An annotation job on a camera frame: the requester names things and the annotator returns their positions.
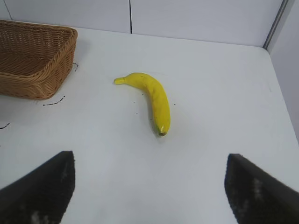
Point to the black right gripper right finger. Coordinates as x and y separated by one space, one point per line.
257 196

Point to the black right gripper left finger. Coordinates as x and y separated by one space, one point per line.
39 191

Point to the yellow banana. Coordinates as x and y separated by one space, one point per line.
158 100

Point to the brown woven wicker basket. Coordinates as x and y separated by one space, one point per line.
35 58

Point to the aluminium frame post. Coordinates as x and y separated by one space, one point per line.
278 23

